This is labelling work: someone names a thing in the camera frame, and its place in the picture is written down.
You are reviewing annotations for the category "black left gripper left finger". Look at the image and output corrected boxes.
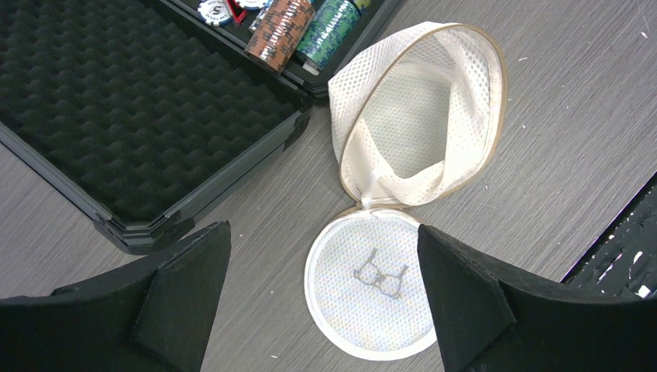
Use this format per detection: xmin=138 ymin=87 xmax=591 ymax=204
xmin=1 ymin=222 xmax=231 ymax=371

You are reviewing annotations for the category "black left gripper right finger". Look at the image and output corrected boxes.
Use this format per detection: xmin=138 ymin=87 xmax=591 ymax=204
xmin=418 ymin=225 xmax=656 ymax=371

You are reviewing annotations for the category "black poker chip case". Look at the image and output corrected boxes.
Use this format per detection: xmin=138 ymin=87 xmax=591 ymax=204
xmin=1 ymin=1 xmax=401 ymax=255

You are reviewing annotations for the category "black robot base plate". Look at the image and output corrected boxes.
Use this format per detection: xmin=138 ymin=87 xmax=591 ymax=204
xmin=562 ymin=176 xmax=656 ymax=299

